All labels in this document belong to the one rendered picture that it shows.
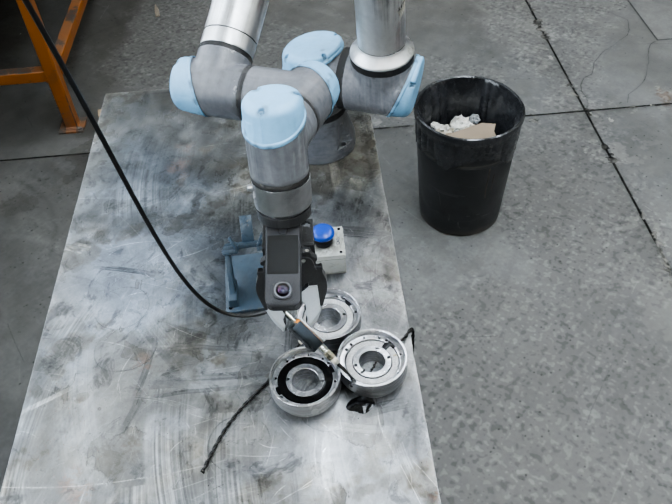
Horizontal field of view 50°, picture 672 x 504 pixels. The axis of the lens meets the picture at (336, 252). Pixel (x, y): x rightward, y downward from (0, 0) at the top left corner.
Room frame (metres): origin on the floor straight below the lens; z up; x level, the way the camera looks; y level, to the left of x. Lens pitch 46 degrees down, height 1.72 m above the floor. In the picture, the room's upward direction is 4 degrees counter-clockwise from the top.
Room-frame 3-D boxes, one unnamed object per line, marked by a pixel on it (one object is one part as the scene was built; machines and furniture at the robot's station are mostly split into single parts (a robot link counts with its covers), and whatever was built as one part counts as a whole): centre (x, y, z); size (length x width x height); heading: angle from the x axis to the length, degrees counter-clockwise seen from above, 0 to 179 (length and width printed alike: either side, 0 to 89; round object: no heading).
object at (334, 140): (1.21, 0.02, 0.85); 0.15 x 0.15 x 0.10
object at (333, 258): (0.87, 0.02, 0.82); 0.08 x 0.07 x 0.05; 1
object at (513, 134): (1.82, -0.44, 0.21); 0.34 x 0.34 x 0.43
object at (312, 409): (0.60, 0.06, 0.82); 0.10 x 0.10 x 0.04
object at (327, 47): (1.21, 0.01, 0.97); 0.13 x 0.12 x 0.14; 69
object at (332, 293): (0.72, 0.02, 0.82); 0.10 x 0.10 x 0.04
